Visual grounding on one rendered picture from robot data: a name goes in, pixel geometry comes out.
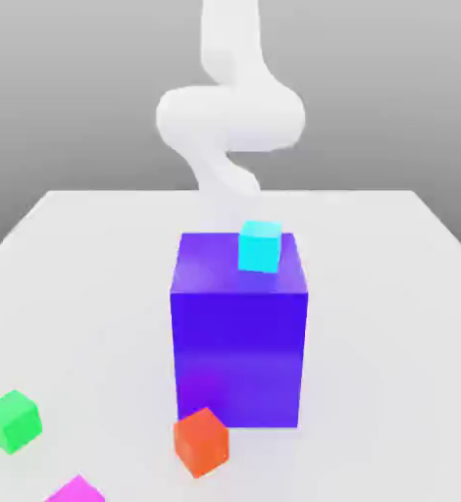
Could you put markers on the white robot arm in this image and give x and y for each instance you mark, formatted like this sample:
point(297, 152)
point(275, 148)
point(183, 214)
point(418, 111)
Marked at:
point(230, 117)

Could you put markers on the small cyan cube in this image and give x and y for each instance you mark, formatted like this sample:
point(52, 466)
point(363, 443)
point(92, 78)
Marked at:
point(259, 251)

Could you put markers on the small orange cube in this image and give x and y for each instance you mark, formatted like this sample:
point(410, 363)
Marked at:
point(201, 443)

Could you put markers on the small green cube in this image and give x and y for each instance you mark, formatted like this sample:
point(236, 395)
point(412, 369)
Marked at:
point(12, 422)

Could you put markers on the small magenta cube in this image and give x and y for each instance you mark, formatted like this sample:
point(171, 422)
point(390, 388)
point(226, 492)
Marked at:
point(77, 492)

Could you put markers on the large purple box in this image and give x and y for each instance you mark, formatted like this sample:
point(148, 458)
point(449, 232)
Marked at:
point(238, 345)

